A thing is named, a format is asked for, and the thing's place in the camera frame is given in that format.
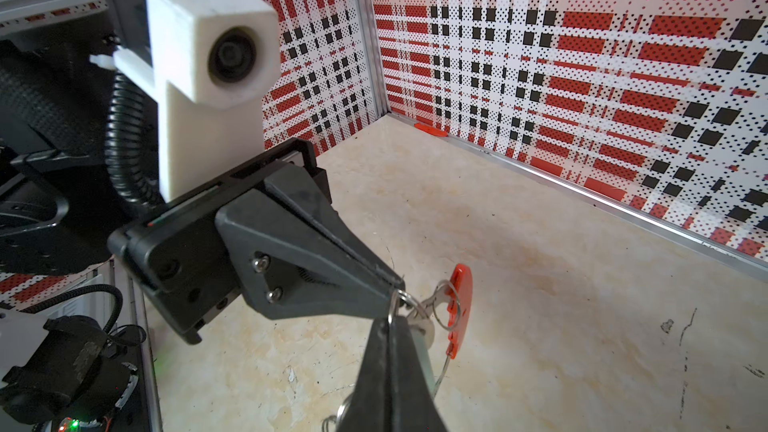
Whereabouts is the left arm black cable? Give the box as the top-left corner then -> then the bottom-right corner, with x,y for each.
103,71 -> 163,220

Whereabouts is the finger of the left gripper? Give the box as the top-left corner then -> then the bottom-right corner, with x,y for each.
215,162 -> 405,320

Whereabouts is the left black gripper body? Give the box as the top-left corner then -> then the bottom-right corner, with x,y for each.
108,138 -> 330,345

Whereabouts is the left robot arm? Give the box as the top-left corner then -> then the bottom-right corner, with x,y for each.
1,0 -> 405,344

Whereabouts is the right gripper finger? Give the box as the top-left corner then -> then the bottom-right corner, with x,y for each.
337,317 -> 446,432

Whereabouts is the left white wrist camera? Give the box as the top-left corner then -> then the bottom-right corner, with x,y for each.
104,0 -> 280,207

